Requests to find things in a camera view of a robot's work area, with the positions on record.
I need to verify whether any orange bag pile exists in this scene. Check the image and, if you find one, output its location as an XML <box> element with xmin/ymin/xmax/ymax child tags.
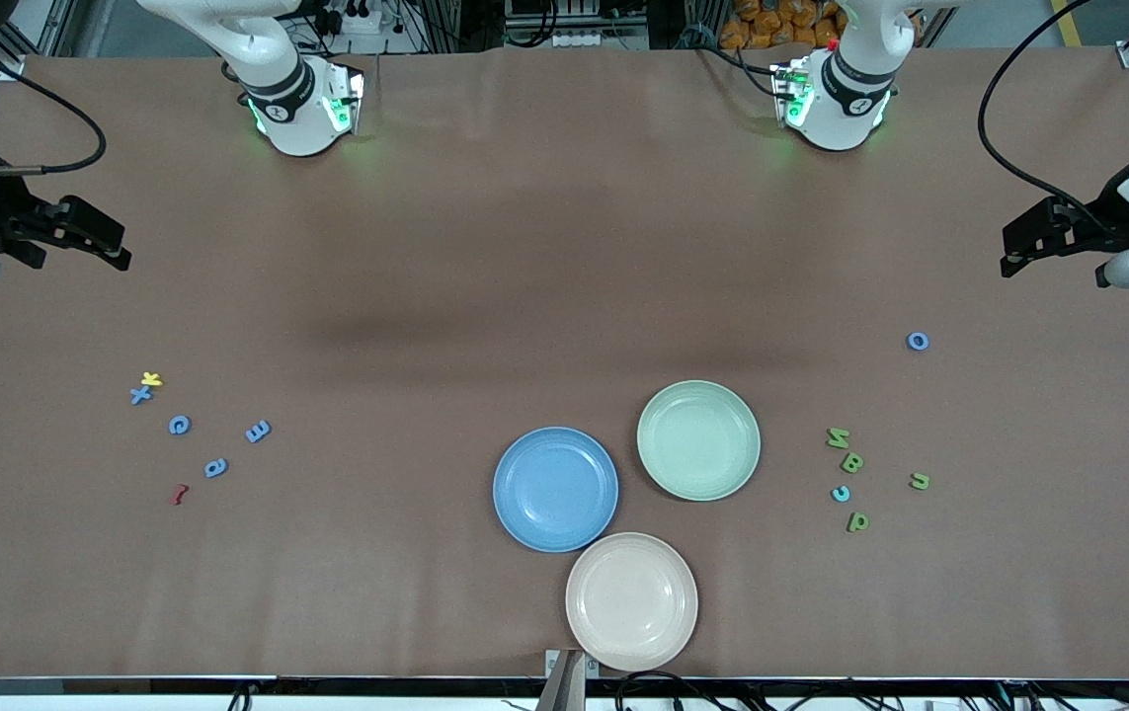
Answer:
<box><xmin>720</xmin><ymin>0</ymin><xmax>847</xmax><ymax>50</ymax></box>

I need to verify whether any white power strip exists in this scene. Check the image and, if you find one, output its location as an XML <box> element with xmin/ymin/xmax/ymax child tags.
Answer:
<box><xmin>549</xmin><ymin>30</ymin><xmax>644</xmax><ymax>48</ymax></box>
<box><xmin>315</xmin><ymin>0</ymin><xmax>382</xmax><ymax>36</ymax></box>

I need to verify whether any green plate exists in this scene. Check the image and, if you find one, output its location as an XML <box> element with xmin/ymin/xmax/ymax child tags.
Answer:
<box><xmin>636</xmin><ymin>379</ymin><xmax>762</xmax><ymax>503</ymax></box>

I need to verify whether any brown paper table cover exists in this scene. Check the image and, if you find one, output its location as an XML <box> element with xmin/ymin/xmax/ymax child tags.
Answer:
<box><xmin>0</xmin><ymin>44</ymin><xmax>1129</xmax><ymax>682</ymax></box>

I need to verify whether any blue plate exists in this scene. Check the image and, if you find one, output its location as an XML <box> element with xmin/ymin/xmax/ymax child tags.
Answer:
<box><xmin>492</xmin><ymin>426</ymin><xmax>620</xmax><ymax>554</ymax></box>

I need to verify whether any beige plate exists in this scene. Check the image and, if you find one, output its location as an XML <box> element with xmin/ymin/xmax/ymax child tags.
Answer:
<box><xmin>565</xmin><ymin>531</ymin><xmax>699</xmax><ymax>672</ymax></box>

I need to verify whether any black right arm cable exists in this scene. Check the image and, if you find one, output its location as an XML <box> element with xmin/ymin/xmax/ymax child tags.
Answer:
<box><xmin>0</xmin><ymin>69</ymin><xmax>109</xmax><ymax>177</ymax></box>

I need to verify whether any grey metal bracket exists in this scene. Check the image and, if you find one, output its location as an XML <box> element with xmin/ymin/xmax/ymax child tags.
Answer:
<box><xmin>536</xmin><ymin>649</ymin><xmax>601</xmax><ymax>711</ymax></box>

